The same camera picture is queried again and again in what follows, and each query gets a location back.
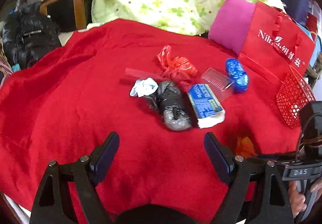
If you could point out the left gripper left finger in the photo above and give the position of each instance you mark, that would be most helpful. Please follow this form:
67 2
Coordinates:
53 204

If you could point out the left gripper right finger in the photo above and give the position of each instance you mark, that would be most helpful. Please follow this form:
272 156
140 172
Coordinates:
270 202

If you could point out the blue white medicine box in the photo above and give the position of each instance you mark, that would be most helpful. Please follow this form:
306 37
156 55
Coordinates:
207 108

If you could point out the blue foil wrapper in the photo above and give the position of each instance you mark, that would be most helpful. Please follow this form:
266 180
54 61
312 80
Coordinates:
237 73

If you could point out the clear plastic box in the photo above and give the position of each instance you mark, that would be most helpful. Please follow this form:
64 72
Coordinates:
222 86

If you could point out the black plastic bag wad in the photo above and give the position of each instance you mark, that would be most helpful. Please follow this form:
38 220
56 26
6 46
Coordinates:
167 100

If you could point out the white tissue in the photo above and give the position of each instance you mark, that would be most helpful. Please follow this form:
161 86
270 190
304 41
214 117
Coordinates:
144 87

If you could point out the red plastic bag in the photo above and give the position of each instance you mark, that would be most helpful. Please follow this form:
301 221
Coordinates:
175 64

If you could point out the right hand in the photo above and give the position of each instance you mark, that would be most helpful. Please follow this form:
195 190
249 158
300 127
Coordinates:
297 200

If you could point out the red plastic mesh basket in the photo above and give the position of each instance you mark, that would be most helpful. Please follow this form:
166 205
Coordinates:
292 96

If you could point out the red paper gift bag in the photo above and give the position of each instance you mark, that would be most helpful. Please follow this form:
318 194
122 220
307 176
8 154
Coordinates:
274 43

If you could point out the red fleece blanket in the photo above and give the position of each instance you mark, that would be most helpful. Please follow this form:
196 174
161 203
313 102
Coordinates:
67 103

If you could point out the magenta pillow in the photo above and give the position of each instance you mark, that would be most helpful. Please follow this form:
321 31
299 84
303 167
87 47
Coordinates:
231 24

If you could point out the black puffer jacket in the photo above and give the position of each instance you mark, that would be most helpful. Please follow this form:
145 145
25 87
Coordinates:
28 35

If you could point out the wooden cabinet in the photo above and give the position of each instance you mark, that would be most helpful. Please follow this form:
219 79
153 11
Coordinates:
69 15

